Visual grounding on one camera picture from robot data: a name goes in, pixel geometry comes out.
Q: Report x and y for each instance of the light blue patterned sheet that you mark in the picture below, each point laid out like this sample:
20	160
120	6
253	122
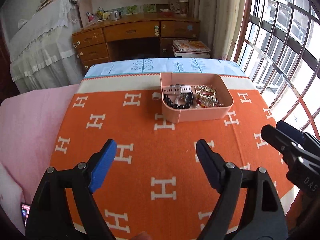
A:
165	65

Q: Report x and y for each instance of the wooden desk with drawers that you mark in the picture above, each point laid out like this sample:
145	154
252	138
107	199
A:
138	36

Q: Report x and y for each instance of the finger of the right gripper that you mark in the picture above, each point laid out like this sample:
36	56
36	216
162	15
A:
304	139
281	142

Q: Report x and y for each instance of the white lace covered furniture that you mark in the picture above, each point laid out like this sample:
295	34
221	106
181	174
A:
42	54

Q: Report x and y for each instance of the beige curtain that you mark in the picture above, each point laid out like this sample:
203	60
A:
220	24

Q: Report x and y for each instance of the white smart watch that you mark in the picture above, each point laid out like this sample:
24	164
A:
176	89

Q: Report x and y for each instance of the white mug on desk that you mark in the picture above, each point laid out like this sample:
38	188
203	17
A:
114	15

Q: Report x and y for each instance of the stack of books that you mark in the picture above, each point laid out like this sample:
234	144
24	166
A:
190	49

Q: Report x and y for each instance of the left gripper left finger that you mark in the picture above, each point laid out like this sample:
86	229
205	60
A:
100	163

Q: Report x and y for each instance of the pink bed sheet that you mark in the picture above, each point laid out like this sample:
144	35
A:
30	123

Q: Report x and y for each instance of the window with metal bars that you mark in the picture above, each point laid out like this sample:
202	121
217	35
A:
278	49

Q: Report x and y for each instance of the orange H-pattern blanket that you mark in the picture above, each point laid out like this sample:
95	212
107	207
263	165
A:
156	183

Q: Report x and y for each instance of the pink jewelry tray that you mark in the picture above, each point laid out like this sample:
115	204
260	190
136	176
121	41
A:
209	100

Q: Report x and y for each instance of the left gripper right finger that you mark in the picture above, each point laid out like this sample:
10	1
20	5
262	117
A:
222	176

